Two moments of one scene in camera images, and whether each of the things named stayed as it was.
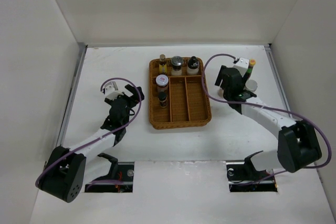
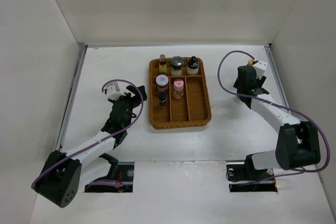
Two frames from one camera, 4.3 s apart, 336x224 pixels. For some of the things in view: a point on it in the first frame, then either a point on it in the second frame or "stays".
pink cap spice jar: x=220 y=93 -> x=178 y=92
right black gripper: x=220 y=78 -> x=260 y=82
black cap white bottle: x=192 y=67 stays
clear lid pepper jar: x=177 y=62 stays
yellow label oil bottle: x=163 y=67 stays
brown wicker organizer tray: x=187 y=105 stays
